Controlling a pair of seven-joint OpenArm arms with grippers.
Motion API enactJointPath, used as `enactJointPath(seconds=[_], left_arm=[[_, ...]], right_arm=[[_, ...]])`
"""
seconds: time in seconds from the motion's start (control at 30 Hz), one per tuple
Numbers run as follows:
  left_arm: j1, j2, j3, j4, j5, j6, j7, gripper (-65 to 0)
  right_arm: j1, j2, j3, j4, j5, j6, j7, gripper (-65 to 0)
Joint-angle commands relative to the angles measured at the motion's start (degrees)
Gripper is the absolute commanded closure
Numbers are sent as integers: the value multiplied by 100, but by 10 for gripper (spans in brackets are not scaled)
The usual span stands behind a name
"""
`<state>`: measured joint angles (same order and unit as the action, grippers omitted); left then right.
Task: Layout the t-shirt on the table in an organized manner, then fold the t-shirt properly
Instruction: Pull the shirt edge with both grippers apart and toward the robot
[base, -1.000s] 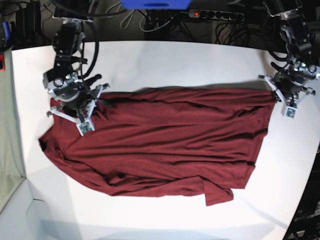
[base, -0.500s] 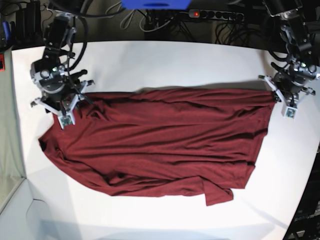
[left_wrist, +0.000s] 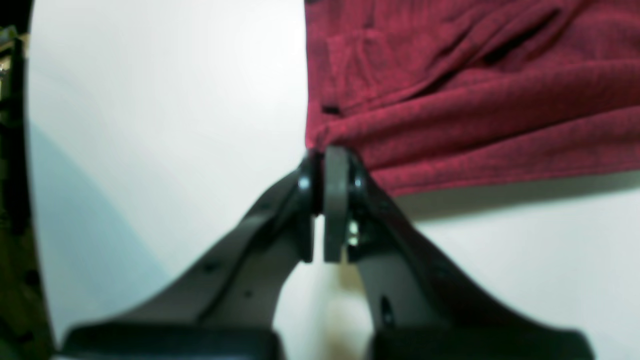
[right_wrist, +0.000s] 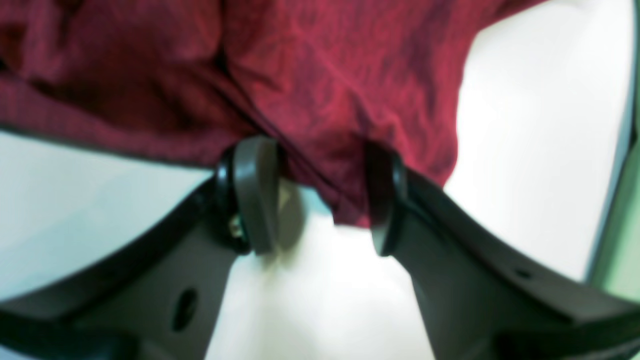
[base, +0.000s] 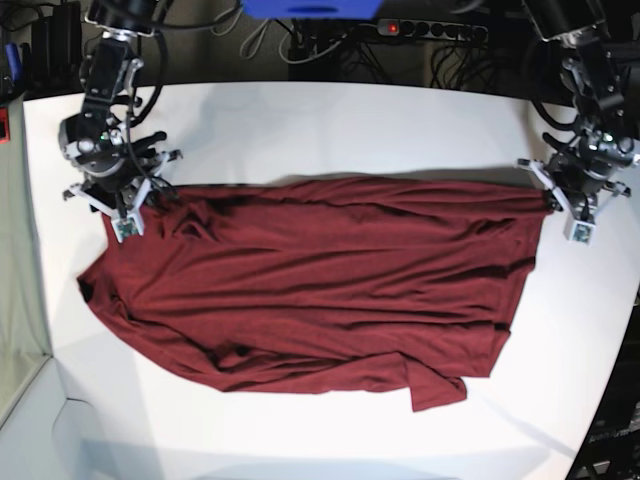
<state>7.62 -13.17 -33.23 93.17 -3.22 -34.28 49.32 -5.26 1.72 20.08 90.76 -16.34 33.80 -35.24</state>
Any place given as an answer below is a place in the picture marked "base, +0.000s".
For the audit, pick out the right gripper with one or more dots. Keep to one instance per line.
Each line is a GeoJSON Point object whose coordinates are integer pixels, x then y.
{"type": "Point", "coordinates": [120, 198]}

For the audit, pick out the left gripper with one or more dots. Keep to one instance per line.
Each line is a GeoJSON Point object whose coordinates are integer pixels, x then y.
{"type": "Point", "coordinates": [583, 196]}

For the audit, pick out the dark red t-shirt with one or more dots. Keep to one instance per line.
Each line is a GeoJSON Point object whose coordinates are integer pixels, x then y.
{"type": "Point", "coordinates": [362, 283]}

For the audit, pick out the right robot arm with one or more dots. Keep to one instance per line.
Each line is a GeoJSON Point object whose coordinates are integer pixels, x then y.
{"type": "Point", "coordinates": [119, 174]}

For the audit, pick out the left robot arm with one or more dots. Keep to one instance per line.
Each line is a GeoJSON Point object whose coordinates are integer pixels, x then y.
{"type": "Point", "coordinates": [604, 138]}

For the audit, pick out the red box at left edge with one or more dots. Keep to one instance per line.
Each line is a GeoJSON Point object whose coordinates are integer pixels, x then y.
{"type": "Point", "coordinates": [4, 126]}

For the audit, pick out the black power strip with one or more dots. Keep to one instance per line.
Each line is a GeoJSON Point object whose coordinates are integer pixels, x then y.
{"type": "Point", "coordinates": [432, 30]}

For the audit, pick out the blue box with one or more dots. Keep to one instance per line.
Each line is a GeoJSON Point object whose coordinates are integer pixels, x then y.
{"type": "Point", "coordinates": [311, 9]}

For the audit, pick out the blue handle at left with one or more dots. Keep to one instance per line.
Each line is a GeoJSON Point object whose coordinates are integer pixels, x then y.
{"type": "Point", "coordinates": [14, 62]}

